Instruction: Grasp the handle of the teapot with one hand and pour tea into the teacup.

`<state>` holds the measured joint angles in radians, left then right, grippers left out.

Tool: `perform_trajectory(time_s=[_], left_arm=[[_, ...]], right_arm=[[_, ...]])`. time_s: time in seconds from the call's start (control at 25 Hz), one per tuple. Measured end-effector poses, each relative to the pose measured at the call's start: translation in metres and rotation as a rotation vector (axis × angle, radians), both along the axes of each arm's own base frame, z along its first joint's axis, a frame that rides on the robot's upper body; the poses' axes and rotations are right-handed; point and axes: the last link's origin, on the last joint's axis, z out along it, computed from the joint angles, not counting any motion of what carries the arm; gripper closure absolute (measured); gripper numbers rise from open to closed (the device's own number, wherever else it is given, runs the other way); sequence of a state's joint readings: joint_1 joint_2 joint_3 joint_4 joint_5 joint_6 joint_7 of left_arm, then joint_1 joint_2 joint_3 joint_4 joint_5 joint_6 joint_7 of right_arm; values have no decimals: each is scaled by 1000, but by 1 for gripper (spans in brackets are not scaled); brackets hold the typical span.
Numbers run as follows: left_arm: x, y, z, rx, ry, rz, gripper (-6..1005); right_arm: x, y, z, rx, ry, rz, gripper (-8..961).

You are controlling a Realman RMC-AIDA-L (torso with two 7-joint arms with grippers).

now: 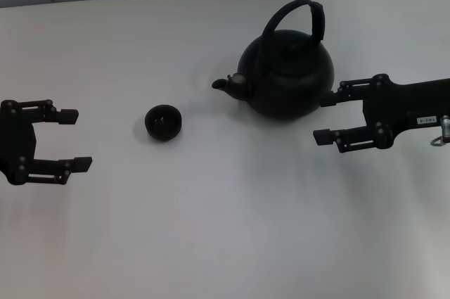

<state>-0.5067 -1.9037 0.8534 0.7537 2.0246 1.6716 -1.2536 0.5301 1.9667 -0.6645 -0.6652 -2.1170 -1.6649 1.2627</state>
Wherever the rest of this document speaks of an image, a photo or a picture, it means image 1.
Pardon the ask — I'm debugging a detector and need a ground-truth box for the silver connector with cable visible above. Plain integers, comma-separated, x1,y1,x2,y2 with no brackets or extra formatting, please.
430,115,450,147

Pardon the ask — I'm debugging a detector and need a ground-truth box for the small dark teacup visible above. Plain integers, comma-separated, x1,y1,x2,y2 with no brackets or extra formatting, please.
144,103,184,142

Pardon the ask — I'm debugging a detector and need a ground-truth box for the black round teapot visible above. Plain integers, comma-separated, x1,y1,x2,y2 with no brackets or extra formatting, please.
211,0,335,122

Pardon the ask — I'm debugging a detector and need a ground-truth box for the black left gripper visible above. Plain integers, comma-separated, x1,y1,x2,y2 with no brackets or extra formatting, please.
0,98,93,186

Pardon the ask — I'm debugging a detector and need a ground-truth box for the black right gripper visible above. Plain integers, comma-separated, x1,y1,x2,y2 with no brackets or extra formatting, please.
312,73,450,154

